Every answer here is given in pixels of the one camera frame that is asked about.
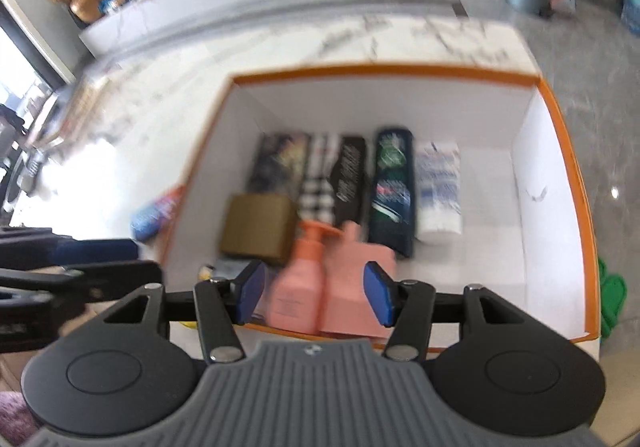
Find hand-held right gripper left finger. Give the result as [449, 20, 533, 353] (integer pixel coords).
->
[102, 261, 267, 363]

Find blue and red box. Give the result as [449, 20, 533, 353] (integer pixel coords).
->
[130, 186, 185, 242]

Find green slippers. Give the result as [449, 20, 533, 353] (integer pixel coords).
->
[596, 256, 627, 342]

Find pink pump bottle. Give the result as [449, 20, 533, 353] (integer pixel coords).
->
[266, 220, 337, 334]

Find orange storage box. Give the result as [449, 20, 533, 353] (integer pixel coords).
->
[159, 64, 601, 354]

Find white squeeze tube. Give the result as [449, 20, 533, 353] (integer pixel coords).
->
[415, 141, 464, 236]

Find dark patterned box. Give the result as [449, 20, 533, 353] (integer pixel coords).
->
[247, 131, 310, 199]

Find purple cloth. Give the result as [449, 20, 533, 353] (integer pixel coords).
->
[0, 391, 42, 434]

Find brown cardboard box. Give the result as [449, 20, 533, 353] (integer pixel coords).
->
[219, 193, 299, 264]

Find dark green shampoo bottle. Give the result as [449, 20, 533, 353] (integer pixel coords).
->
[369, 127, 417, 259]

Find plaid patterned package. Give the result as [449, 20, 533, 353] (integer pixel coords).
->
[298, 134, 342, 225]

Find pink capped bottle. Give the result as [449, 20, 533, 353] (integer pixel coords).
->
[321, 221, 399, 339]

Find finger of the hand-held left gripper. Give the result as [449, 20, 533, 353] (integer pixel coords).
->
[0, 227, 139, 270]
[0, 261, 164, 300]

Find black bottle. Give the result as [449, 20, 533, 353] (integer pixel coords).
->
[331, 135, 369, 229]

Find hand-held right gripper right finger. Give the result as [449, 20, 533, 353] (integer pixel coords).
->
[363, 261, 526, 362]

